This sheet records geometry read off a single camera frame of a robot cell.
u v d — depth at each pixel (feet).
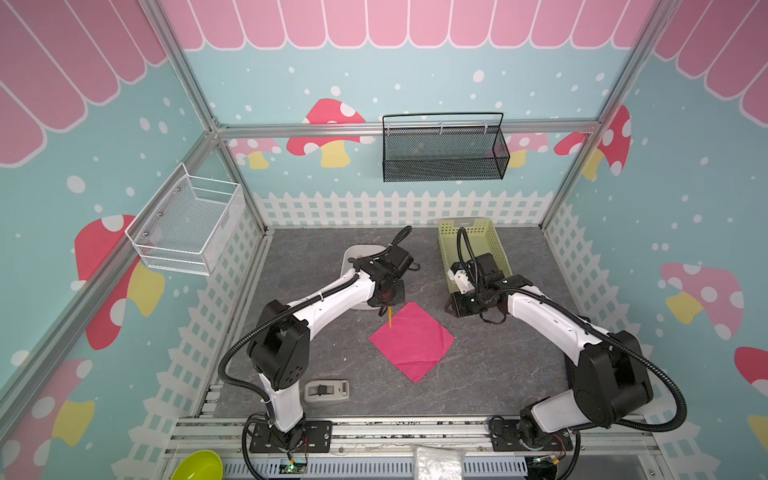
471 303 2.43
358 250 3.56
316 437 2.47
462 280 2.62
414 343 3.06
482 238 3.82
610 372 1.40
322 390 2.60
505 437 2.43
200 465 2.21
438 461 2.24
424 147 3.12
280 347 1.53
